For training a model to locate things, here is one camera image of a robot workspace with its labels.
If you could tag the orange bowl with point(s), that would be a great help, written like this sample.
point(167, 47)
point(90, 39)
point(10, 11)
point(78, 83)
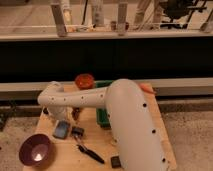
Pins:
point(84, 81)

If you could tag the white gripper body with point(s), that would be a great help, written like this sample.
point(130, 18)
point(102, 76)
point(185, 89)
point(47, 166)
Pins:
point(57, 114)

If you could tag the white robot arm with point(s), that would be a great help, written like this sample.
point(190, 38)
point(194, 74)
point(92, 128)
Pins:
point(138, 140)

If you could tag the small black clip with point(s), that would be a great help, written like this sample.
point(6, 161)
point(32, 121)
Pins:
point(77, 131)

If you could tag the black office chair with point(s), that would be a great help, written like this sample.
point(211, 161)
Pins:
point(175, 9)

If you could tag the purple bowl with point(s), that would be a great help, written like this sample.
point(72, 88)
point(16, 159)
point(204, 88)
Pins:
point(35, 150)

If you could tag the black brush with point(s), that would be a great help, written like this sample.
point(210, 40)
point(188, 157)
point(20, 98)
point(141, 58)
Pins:
point(91, 153)

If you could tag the blue sponge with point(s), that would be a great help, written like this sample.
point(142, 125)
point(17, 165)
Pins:
point(61, 130)

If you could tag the green plastic tray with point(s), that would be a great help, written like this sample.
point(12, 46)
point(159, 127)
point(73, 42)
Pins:
point(101, 114)

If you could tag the black rectangular block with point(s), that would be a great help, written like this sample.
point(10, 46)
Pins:
point(115, 162)

